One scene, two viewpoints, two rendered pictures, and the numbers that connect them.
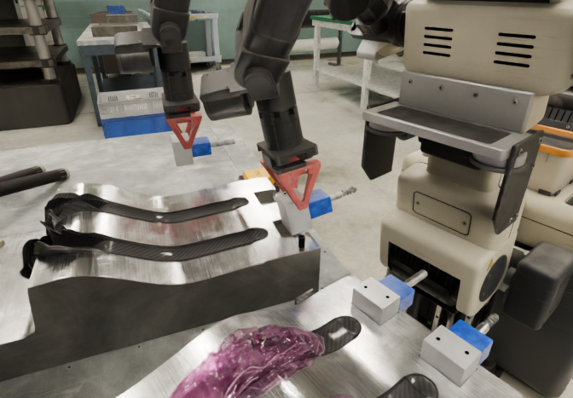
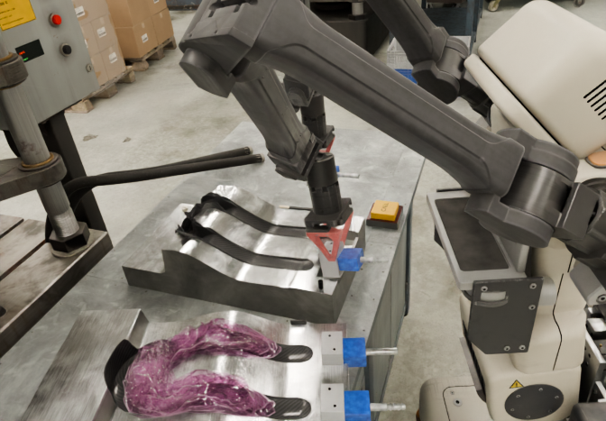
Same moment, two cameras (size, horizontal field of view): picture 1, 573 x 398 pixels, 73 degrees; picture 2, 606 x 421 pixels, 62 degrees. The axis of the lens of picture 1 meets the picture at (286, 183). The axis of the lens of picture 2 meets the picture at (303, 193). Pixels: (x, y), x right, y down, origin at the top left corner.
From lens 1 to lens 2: 62 cm
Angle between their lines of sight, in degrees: 38
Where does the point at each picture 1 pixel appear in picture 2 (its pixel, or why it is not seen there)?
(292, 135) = (323, 206)
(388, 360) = (302, 384)
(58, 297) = (174, 259)
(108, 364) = (194, 306)
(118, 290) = (202, 268)
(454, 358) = (324, 403)
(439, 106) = not seen: hidden behind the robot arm
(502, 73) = not seen: hidden behind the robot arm
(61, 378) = (172, 302)
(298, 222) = (328, 269)
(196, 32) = not seen: outside the picture
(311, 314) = (292, 334)
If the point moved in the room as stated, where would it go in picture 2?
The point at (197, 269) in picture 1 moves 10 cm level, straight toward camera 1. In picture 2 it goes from (252, 273) to (226, 306)
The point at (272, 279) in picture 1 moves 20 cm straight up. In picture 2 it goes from (295, 301) to (284, 219)
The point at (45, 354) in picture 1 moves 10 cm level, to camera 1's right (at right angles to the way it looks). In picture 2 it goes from (169, 286) to (198, 305)
